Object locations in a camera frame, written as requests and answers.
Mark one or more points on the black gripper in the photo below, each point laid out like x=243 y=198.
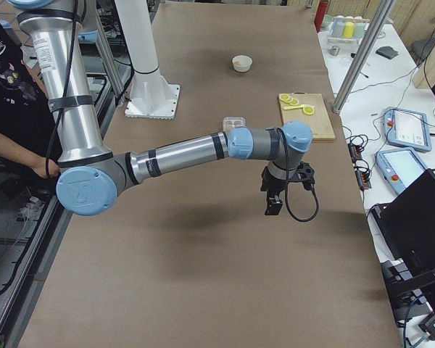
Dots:
x=270 y=185

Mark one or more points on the clear plastic egg box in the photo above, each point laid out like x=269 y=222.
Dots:
x=232 y=120

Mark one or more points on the white bowl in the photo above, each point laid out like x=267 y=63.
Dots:
x=246 y=62

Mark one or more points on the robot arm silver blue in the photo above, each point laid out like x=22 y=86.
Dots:
x=92 y=176

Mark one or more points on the black power strip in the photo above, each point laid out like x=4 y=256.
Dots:
x=361 y=167

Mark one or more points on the wooden cutting board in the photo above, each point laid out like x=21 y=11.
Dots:
x=319 y=123

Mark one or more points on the yellow plastic knife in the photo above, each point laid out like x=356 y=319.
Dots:
x=292 y=107

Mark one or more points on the lemon slice single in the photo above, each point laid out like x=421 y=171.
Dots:
x=308 y=109

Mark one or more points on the blue teach pendant near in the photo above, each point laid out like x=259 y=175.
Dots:
x=400 y=167

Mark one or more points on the blue teach pendant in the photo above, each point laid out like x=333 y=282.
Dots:
x=403 y=127
x=400 y=167

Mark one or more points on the black monitor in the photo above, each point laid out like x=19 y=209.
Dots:
x=408 y=227

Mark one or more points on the blue teach pendant far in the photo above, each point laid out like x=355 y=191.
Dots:
x=403 y=127

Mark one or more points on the small metal cup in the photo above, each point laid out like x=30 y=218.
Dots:
x=334 y=51

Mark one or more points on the clear cup rack tray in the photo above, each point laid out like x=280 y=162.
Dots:
x=344 y=40

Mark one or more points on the yellow cup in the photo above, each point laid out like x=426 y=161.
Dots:
x=349 y=28

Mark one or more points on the black square pad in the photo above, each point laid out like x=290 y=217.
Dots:
x=387 y=52

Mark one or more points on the light blue cup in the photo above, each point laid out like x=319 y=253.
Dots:
x=338 y=28

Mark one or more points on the person in black shirt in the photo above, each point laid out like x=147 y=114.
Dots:
x=26 y=123

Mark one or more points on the aluminium frame post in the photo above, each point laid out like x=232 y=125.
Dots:
x=371 y=35

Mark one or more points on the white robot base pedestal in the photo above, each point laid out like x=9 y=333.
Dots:
x=151 y=96

